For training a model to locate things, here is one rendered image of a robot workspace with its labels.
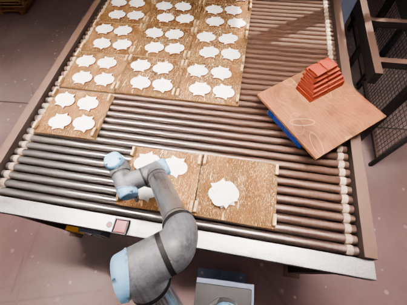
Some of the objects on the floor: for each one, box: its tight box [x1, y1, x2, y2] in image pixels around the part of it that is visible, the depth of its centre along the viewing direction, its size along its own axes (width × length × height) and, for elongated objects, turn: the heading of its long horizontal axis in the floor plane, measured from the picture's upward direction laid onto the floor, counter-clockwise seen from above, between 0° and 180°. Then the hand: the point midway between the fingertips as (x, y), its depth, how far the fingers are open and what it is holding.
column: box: [196, 267, 254, 305], centre depth 144 cm, size 38×38×87 cm
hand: (142, 188), depth 123 cm, fingers open, 14 cm apart
